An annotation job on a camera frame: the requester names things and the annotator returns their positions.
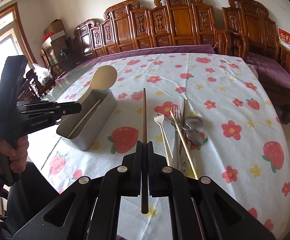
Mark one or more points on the stainless steel spoon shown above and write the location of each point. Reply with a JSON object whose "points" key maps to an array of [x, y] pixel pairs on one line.
{"points": [[192, 134], [193, 122]]}

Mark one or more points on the dark brown wooden chopstick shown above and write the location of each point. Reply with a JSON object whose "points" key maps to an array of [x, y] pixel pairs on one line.
{"points": [[144, 186]]}

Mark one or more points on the strawberry flower print tablecloth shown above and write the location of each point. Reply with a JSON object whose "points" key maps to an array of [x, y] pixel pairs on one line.
{"points": [[244, 149]]}

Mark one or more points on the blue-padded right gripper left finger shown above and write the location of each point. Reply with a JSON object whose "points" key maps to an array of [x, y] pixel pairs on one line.
{"points": [[89, 208]]}

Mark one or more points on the rectangular metal tin container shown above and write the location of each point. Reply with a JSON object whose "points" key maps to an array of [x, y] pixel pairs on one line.
{"points": [[87, 132]]}

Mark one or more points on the carved wooden sofa bench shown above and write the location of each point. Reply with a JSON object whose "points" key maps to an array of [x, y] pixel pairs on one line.
{"points": [[127, 26]]}

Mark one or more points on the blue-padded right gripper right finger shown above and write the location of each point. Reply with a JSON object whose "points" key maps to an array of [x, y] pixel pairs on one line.
{"points": [[200, 209]]}

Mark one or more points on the stainless steel fork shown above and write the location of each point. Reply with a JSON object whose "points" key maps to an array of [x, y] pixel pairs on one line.
{"points": [[178, 161]]}

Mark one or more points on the stacked cardboard boxes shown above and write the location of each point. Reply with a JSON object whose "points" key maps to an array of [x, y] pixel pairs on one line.
{"points": [[54, 45]]}

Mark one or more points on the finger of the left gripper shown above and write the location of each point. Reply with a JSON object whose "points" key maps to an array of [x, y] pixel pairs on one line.
{"points": [[67, 108]]}

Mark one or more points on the carved wooden armchair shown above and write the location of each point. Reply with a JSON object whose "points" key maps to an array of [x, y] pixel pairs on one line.
{"points": [[255, 39]]}

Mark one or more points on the light bamboo chopstick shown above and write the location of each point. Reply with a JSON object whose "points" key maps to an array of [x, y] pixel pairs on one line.
{"points": [[83, 118], [183, 142]]}

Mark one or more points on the cream plastic ladle spoon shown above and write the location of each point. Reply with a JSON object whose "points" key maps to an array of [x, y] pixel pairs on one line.
{"points": [[103, 79]]}

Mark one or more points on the person's left hand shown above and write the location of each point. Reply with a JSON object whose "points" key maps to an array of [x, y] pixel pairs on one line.
{"points": [[17, 157]]}

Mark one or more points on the cream plastic fork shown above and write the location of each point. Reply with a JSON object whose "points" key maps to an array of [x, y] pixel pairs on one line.
{"points": [[159, 119]]}

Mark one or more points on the wooden chair at left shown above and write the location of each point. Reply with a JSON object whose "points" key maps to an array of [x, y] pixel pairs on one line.
{"points": [[32, 89]]}

